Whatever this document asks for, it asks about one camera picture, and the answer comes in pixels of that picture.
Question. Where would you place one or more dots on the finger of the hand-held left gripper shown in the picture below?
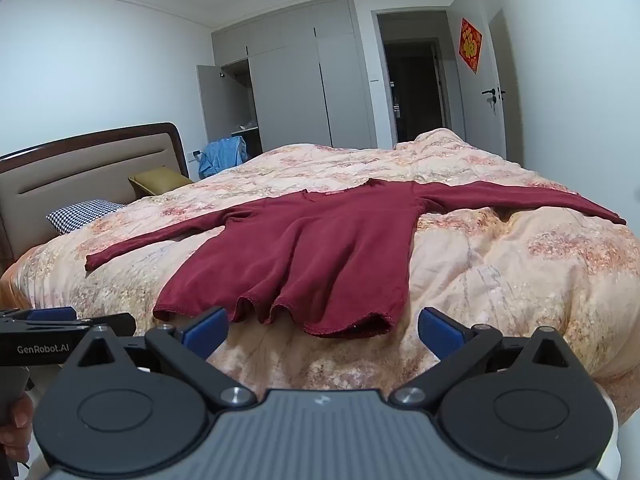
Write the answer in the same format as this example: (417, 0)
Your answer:
(50, 314)

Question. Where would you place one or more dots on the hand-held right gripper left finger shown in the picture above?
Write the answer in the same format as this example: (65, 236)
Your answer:
(206, 332)

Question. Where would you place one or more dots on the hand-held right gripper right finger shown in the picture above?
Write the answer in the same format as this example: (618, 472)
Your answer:
(440, 332)

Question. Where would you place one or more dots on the dark red long-sleeved sweater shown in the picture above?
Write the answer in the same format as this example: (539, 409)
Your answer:
(320, 240)

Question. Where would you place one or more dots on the blue clothes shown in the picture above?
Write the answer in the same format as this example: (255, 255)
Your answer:
(220, 157)

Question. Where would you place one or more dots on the person's left hand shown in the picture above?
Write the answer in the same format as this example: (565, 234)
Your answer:
(17, 425)

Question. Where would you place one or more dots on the orange bed sheet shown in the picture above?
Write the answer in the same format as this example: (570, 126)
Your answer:
(12, 292)

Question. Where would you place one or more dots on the floral pink quilt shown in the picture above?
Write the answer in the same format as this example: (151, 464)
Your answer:
(500, 285)

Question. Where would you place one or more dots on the houndstooth pillow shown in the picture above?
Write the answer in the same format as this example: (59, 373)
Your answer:
(82, 214)

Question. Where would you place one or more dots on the beige padded wooden headboard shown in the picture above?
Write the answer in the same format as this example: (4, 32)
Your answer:
(75, 170)

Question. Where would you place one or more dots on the yellow pillow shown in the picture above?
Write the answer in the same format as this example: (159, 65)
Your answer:
(160, 182)

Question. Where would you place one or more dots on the white room door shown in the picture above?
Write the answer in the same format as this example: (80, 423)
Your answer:
(480, 125)

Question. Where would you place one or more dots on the grey built-in wardrobe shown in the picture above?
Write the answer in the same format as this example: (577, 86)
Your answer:
(300, 85)

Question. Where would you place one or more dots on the red diamond door decoration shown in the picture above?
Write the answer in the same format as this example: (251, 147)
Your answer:
(470, 45)

